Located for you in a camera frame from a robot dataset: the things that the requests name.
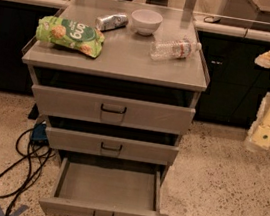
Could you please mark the grey metal drawer cabinet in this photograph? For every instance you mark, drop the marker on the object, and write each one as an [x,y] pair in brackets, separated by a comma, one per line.
[125,70]

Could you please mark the grey drawer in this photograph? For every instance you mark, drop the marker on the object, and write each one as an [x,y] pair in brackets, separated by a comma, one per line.
[111,146]
[112,110]
[95,187]

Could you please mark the top grey drawer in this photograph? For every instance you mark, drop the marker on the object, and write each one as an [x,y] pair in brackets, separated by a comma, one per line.
[112,110]

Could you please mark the silver soda can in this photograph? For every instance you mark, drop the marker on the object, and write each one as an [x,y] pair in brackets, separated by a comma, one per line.
[111,21]

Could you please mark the white ceramic bowl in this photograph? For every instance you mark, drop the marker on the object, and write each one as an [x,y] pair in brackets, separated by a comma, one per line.
[145,22]

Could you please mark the blue power box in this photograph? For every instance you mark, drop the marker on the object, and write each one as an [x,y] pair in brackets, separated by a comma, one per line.
[39,133]

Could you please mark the middle grey drawer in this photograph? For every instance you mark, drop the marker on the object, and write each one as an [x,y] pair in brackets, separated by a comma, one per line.
[111,146]

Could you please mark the clear plastic water bottle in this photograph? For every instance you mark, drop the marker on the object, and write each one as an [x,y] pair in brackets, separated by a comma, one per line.
[176,49]

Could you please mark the green snack bag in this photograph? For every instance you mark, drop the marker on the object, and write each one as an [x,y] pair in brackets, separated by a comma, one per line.
[71,34]

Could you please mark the bottom grey drawer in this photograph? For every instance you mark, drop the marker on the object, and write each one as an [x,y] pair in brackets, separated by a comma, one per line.
[95,187]

